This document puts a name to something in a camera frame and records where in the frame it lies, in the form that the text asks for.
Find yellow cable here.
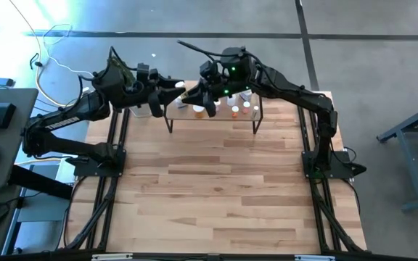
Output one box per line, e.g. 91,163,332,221
9,0,86,109

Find black camera cable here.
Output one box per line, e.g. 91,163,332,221
177,39,228,61

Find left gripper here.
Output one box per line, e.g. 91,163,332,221
136,73,187,119

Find grey desk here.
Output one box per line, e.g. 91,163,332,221
0,88,39,191

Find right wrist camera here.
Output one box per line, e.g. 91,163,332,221
199,60,220,80

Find white hexagonal plant pot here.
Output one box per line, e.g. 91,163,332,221
128,103,155,120

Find green cactus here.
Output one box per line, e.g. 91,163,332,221
107,57,137,86

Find large amber bottle white cap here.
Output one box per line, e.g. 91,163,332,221
192,104,206,120

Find wooden shelf black legs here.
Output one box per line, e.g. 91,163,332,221
163,80,265,136

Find white cable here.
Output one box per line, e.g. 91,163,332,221
41,23,101,94

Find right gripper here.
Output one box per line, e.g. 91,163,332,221
181,78,228,117

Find grey metal stand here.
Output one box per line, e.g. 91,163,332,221
375,99,418,213

